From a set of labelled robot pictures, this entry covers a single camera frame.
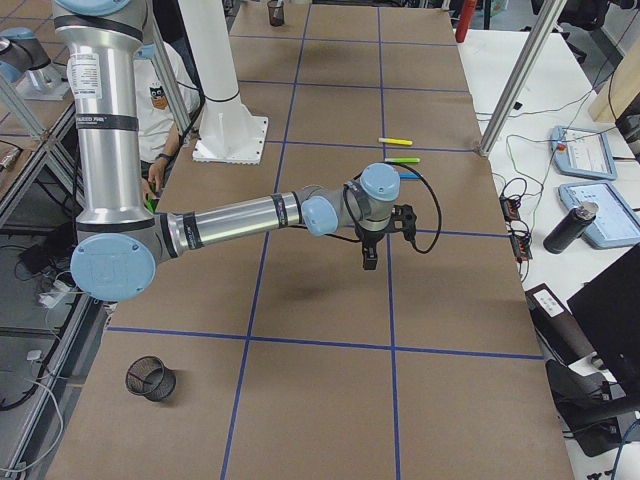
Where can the seated person white shirt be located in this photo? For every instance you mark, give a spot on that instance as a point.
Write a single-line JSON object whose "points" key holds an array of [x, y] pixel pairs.
{"points": [[158, 136]]}

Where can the red fire extinguisher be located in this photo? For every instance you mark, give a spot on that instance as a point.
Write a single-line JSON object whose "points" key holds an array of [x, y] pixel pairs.
{"points": [[465, 18]]}

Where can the yellow highlighter pen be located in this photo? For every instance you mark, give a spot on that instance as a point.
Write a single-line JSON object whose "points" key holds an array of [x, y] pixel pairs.
{"points": [[395, 141]]}

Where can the black solid cup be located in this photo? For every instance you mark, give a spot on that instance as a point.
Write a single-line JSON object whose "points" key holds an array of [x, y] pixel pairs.
{"points": [[276, 13]]}

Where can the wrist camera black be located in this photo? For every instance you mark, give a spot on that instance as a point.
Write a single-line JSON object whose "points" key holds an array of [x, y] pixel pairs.
{"points": [[403, 220]]}

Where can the aluminium frame post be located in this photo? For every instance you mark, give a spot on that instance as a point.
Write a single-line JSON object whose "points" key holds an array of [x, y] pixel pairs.
{"points": [[532, 48]]}

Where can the black water bottle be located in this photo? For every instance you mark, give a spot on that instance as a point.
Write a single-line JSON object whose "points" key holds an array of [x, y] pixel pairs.
{"points": [[571, 227]]}

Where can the green highlighter pen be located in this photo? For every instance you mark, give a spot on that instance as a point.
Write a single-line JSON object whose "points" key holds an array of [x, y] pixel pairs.
{"points": [[402, 160]]}

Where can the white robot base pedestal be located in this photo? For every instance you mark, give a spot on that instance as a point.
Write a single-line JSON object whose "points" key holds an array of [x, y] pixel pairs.
{"points": [[229, 133]]}

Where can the black laptop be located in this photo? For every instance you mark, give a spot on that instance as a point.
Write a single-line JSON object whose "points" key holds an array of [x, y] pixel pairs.
{"points": [[607, 311]]}

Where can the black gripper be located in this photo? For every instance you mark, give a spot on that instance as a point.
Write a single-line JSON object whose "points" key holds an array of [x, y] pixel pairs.
{"points": [[370, 239]]}

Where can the brown paper table mat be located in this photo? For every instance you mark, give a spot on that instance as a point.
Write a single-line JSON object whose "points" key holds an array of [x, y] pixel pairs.
{"points": [[291, 360]]}

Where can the near teach pendant tablet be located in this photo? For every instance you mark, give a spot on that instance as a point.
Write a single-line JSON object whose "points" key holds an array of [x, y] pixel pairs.
{"points": [[616, 224]]}

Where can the black mesh pen cup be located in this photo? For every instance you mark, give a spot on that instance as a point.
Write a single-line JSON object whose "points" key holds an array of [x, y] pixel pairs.
{"points": [[148, 377]]}

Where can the far teach pendant tablet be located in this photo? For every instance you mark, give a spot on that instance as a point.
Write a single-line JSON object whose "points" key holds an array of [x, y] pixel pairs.
{"points": [[582, 153]]}

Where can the teach pendant tablet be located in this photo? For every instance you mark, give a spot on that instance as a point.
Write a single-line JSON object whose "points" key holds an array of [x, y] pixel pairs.
{"points": [[616, 224], [582, 153]]}

